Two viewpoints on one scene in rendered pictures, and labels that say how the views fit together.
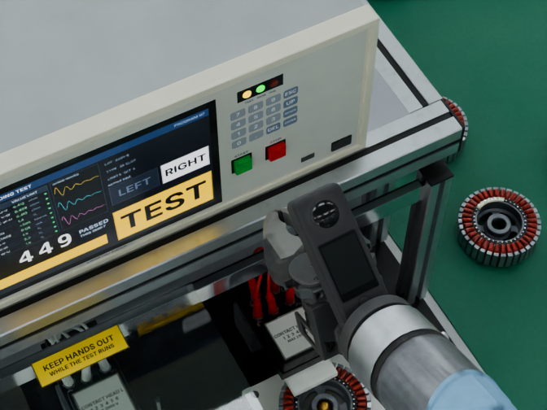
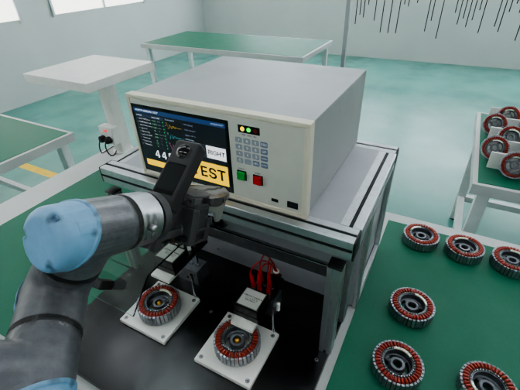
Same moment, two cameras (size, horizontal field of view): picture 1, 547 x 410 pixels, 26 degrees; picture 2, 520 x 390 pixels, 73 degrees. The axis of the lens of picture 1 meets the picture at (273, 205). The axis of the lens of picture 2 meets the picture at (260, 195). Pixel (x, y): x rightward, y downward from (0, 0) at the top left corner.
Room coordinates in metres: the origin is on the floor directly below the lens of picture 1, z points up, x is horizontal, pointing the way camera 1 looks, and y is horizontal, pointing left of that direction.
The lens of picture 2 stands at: (0.36, -0.52, 1.56)
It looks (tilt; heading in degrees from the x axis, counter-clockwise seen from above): 34 degrees down; 57
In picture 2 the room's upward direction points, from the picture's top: 2 degrees counter-clockwise
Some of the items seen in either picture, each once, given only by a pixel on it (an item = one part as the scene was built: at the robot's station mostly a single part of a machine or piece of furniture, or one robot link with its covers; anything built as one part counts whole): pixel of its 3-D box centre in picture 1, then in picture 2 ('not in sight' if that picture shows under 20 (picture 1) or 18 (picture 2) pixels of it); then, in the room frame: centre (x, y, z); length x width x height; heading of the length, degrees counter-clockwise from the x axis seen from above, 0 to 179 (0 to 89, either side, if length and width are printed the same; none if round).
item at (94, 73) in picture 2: not in sight; (105, 119); (0.61, 1.12, 0.98); 0.37 x 0.35 x 0.46; 118
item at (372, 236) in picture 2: not in sight; (371, 232); (1.03, -0.05, 0.91); 0.28 x 0.03 x 0.32; 28
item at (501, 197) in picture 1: (497, 226); (397, 365); (0.86, -0.31, 0.77); 0.11 x 0.11 x 0.04
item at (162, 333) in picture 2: not in sight; (161, 309); (0.46, 0.15, 0.78); 0.15 x 0.15 x 0.01; 28
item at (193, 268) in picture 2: not in sight; (192, 268); (0.59, 0.22, 0.80); 0.08 x 0.05 x 0.06; 118
